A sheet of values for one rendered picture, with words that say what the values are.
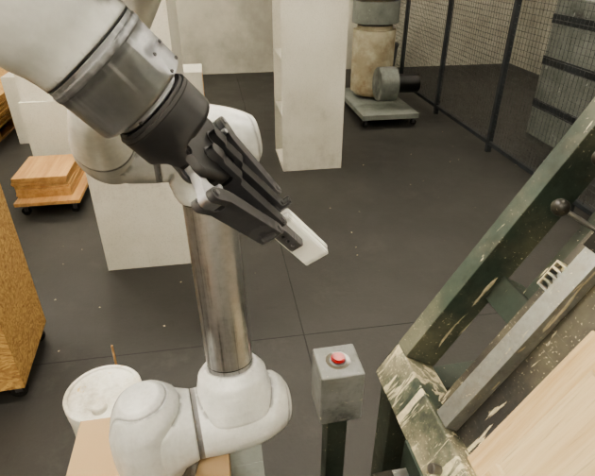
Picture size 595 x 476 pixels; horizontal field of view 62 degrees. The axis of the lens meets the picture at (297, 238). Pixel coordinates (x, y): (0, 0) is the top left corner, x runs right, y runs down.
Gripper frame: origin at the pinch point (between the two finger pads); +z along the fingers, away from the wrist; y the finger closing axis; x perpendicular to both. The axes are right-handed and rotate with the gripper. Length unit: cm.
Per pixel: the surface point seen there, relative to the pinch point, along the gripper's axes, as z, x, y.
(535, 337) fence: 77, -8, 23
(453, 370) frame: 107, 20, 41
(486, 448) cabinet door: 85, 12, 8
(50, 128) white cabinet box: 33, 284, 365
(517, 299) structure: 83, -8, 39
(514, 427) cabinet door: 82, 4, 9
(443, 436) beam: 85, 21, 13
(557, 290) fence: 72, -17, 29
